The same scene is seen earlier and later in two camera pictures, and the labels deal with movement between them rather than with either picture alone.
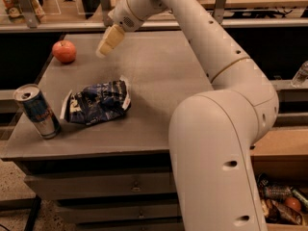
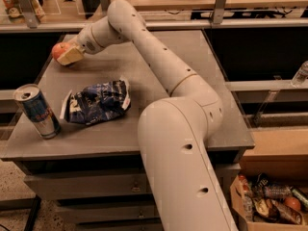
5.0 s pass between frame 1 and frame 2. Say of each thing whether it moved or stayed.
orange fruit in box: stayed
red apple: stayed
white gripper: moved
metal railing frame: stayed
